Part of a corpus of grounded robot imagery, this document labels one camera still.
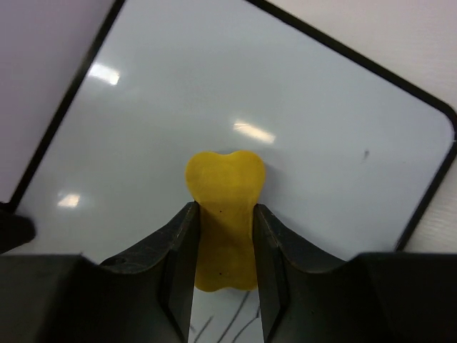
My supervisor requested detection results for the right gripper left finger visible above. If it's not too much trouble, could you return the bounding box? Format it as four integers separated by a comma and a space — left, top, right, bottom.
1, 202, 199, 342

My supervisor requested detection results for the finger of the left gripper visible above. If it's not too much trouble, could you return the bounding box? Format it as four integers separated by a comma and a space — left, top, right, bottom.
0, 204, 36, 254

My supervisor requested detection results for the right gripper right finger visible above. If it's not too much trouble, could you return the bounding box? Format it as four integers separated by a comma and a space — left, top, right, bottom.
253, 204, 456, 342

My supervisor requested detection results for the black framed small whiteboard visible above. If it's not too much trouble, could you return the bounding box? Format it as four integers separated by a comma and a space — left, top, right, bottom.
2, 1, 456, 342

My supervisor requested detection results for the yellow bone shaped eraser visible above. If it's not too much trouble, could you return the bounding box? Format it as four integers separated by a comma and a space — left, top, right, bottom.
185, 150, 266, 292

